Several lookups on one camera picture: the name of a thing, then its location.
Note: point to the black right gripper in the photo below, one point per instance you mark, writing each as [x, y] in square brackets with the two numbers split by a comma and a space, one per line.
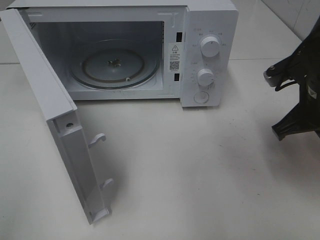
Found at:
[305, 116]

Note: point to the round microwave door button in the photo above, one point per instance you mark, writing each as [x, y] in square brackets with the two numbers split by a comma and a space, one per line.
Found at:
[201, 97]

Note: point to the white microwave knob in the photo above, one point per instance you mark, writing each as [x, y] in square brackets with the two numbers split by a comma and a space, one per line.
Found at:
[210, 46]
[205, 77]

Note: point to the white microwave door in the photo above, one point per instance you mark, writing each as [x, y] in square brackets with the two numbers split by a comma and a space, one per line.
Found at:
[61, 116]

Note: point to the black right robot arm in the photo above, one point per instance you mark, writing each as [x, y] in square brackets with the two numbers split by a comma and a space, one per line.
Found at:
[302, 67]

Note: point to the white microwave oven body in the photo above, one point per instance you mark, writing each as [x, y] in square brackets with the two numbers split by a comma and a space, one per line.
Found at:
[62, 26]

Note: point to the white warning label sticker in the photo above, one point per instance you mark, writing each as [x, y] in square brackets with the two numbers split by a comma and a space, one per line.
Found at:
[175, 52]

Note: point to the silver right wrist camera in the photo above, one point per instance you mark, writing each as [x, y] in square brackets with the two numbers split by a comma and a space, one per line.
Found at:
[281, 74]

